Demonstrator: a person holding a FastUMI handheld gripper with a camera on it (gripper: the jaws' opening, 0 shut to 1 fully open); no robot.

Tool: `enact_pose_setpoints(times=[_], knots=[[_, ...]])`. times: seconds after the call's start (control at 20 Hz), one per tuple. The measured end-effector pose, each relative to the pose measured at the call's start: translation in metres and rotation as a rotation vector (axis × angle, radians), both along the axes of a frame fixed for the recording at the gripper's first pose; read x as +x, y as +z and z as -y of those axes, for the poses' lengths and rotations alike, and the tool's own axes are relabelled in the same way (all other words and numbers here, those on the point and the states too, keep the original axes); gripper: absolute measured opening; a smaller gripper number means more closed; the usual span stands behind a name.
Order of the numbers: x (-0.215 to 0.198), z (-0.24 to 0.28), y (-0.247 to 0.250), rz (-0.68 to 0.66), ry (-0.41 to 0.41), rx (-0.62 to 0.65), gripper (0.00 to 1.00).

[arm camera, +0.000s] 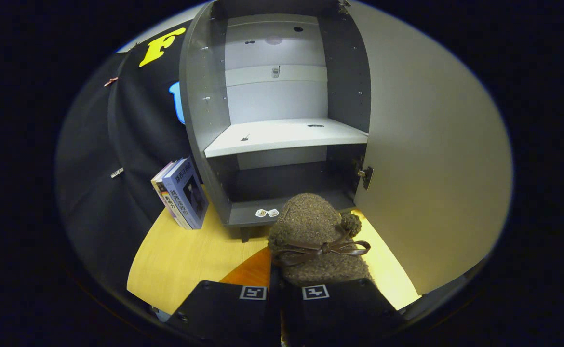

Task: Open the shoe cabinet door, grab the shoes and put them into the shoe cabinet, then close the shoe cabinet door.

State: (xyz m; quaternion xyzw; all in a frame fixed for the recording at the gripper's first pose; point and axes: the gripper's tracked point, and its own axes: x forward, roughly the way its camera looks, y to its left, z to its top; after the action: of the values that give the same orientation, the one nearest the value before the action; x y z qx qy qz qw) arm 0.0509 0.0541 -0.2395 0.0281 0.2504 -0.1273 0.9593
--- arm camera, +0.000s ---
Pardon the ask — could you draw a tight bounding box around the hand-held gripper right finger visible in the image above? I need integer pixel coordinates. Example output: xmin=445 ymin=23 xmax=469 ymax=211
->
xmin=282 ymin=277 xmax=406 ymax=347

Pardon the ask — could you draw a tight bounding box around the white cabinet shelf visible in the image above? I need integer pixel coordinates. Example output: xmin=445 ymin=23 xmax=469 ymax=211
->
xmin=204 ymin=118 xmax=370 ymax=159

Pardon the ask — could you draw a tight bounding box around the black backdrop cloth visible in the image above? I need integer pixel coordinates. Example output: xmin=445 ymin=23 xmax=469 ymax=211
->
xmin=54 ymin=27 xmax=201 ymax=292

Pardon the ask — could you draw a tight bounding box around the blue book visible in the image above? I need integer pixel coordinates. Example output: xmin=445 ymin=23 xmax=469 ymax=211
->
xmin=161 ymin=156 xmax=210 ymax=230

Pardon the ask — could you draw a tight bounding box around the white book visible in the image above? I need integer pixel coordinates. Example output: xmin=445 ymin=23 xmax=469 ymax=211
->
xmin=150 ymin=160 xmax=192 ymax=229

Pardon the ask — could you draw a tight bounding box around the brown fuzzy shoe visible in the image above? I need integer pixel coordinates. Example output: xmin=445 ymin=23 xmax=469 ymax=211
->
xmin=267 ymin=193 xmax=374 ymax=290

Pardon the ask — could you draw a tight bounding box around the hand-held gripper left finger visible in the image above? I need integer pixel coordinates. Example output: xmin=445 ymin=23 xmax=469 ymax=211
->
xmin=165 ymin=246 xmax=283 ymax=347

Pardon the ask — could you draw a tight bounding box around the beige shoe cabinet door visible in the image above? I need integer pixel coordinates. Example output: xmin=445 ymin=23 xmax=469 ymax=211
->
xmin=349 ymin=0 xmax=513 ymax=296

